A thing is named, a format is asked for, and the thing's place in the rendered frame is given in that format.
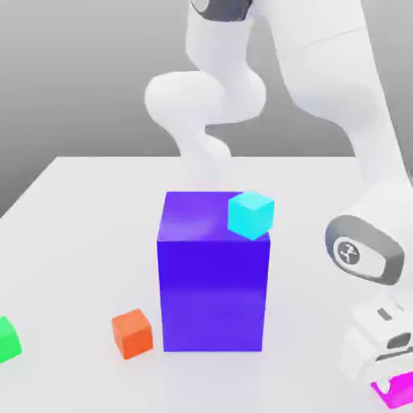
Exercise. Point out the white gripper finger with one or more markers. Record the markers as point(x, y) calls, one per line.
point(386, 385)

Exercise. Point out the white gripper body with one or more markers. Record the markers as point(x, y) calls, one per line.
point(358, 358)

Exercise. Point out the small magenta cube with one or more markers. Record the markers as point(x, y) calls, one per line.
point(400, 392)

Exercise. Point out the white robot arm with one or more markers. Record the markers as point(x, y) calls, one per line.
point(329, 80)

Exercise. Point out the small cyan cube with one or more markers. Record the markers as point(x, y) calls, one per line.
point(250, 214)

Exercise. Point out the small orange cube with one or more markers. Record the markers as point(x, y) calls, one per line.
point(133, 335)

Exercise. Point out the small green cube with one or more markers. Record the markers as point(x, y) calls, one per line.
point(8, 342)

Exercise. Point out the large purple box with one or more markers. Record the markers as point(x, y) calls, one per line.
point(213, 290)

